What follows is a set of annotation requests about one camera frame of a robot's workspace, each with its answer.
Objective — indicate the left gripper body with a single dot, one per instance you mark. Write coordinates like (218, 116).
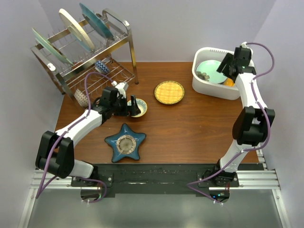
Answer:
(120, 107)

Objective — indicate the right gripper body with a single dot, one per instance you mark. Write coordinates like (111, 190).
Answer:
(232, 63)

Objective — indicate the orange polka dot plate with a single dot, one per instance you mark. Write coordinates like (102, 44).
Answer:
(229, 82)

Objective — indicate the mint green flower plate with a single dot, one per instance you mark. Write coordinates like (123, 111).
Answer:
(207, 71)

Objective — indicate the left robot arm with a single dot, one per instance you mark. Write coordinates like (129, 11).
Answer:
(56, 149)

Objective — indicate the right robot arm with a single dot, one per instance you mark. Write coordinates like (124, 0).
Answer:
(251, 130)

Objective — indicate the white plastic bin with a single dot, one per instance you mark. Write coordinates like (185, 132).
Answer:
(241, 89)

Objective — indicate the small daisy bowl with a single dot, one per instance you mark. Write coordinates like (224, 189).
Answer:
(142, 106)

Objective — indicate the grey patterned cup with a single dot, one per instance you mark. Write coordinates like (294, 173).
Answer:
(81, 98)

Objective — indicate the black dish under purple plate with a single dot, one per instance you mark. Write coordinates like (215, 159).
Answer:
(125, 144)

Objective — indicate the blue zigzag bowl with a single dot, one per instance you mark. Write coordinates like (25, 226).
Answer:
(101, 67)

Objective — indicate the yellow patterned plate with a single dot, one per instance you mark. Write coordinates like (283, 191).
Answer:
(169, 92)

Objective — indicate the metal dish rack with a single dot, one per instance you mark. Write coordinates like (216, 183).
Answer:
(79, 59)

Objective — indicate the green plate in rack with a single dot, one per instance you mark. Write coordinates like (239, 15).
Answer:
(50, 48)

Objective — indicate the cream plate in rack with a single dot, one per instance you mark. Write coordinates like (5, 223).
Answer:
(77, 31)

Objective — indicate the teal plate in rack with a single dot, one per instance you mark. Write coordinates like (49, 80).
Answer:
(96, 23)

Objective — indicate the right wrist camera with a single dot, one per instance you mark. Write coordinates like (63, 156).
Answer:
(244, 45)

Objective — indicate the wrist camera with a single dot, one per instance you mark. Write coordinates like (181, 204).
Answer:
(244, 45)
(122, 87)

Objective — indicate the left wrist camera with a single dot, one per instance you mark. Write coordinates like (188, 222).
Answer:
(122, 87)

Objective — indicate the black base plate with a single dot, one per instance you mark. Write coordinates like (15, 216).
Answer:
(169, 178)

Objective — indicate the aluminium rail frame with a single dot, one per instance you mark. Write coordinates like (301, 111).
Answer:
(93, 190)

